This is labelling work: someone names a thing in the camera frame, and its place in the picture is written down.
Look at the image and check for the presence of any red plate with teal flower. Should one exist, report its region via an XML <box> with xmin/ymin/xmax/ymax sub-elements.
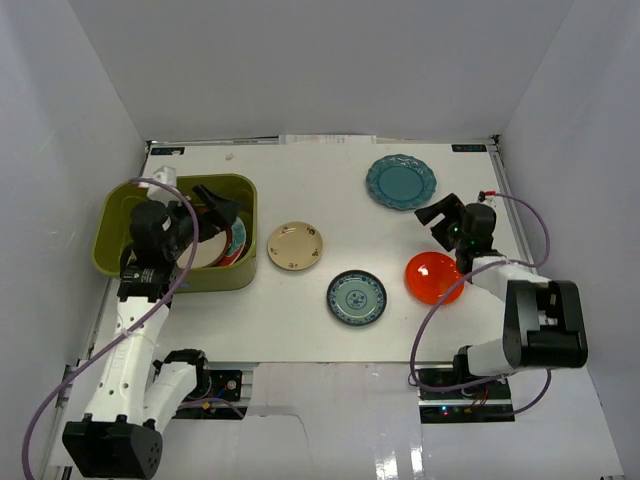
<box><xmin>218</xmin><ymin>216</ymin><xmax>247</xmax><ymax>266</ymax></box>

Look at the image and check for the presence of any dark red rimmed plate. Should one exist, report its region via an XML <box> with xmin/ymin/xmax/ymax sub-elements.
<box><xmin>191</xmin><ymin>227</ymin><xmax>232</xmax><ymax>269</ymax></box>

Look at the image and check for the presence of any teal scalloped plate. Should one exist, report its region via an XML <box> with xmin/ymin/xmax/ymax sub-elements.
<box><xmin>365</xmin><ymin>154</ymin><xmax>437</xmax><ymax>211</ymax></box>

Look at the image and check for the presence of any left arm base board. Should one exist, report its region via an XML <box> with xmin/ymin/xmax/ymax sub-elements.
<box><xmin>185</xmin><ymin>369</ymin><xmax>247</xmax><ymax>420</ymax></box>

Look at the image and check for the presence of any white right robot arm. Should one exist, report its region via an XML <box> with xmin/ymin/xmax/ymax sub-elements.
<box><xmin>414</xmin><ymin>190</ymin><xmax>588</xmax><ymax>399</ymax></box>

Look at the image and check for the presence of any right arm base board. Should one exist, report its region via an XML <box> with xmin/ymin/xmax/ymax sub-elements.
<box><xmin>417</xmin><ymin>380</ymin><xmax>515</xmax><ymax>425</ymax></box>

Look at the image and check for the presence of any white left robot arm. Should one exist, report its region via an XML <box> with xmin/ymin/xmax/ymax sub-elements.
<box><xmin>62</xmin><ymin>184</ymin><xmax>239</xmax><ymax>479</ymax></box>

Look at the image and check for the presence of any green plastic bin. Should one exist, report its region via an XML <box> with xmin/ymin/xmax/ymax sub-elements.
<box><xmin>93</xmin><ymin>173</ymin><xmax>258</xmax><ymax>294</ymax></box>

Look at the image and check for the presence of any orange plate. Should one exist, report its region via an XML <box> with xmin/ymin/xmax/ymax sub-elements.
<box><xmin>404</xmin><ymin>251</ymin><xmax>462</xmax><ymax>305</ymax></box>

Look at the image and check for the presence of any right black table label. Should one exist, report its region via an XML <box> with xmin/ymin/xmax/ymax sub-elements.
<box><xmin>451</xmin><ymin>144</ymin><xmax>487</xmax><ymax>153</ymax></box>

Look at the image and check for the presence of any black table label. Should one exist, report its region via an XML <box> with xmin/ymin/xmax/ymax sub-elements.
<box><xmin>149</xmin><ymin>146</ymin><xmax>185</xmax><ymax>156</ymax></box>
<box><xmin>451</xmin><ymin>144</ymin><xmax>487</xmax><ymax>153</ymax></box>

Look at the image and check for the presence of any left black table label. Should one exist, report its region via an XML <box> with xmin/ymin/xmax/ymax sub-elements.
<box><xmin>149</xmin><ymin>146</ymin><xmax>185</xmax><ymax>156</ymax></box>

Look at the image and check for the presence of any small cream plate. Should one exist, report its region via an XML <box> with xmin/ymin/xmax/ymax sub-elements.
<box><xmin>267</xmin><ymin>221</ymin><xmax>324</xmax><ymax>271</ymax></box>

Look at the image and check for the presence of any blue patterned small plate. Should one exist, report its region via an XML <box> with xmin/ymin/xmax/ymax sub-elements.
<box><xmin>326</xmin><ymin>270</ymin><xmax>388</xmax><ymax>328</ymax></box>

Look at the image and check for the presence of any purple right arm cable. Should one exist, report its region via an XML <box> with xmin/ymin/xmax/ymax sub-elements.
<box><xmin>408</xmin><ymin>192</ymin><xmax>554</xmax><ymax>417</ymax></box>

